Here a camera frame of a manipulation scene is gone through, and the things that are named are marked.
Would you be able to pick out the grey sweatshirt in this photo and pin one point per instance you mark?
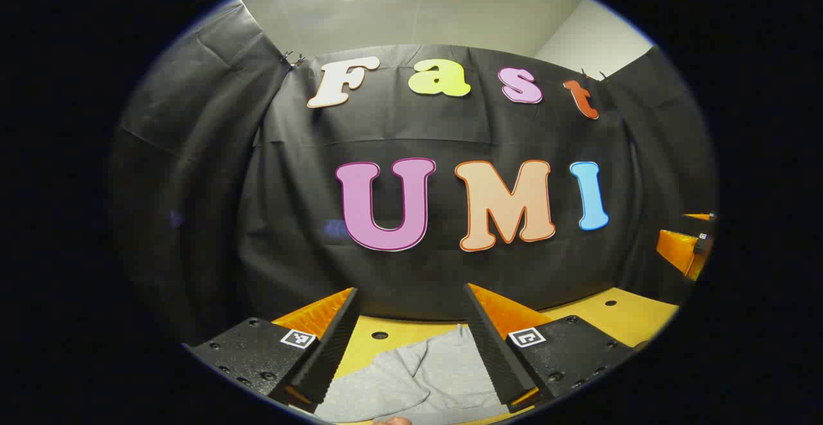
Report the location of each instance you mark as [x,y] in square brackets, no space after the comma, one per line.
[418,380]

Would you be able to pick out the black backdrop cloth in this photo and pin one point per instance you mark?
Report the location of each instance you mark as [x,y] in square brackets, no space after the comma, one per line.
[450,129]

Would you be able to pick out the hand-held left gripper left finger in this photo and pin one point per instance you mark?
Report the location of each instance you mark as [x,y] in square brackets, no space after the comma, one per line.
[331,348]

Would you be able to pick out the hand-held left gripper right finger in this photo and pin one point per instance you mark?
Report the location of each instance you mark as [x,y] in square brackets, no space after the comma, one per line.
[495,354]

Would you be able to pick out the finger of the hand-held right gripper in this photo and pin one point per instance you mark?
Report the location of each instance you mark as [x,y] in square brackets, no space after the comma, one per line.
[701,217]
[675,250]

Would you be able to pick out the small metal clip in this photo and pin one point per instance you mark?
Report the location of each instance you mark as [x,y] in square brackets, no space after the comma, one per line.
[297,60]

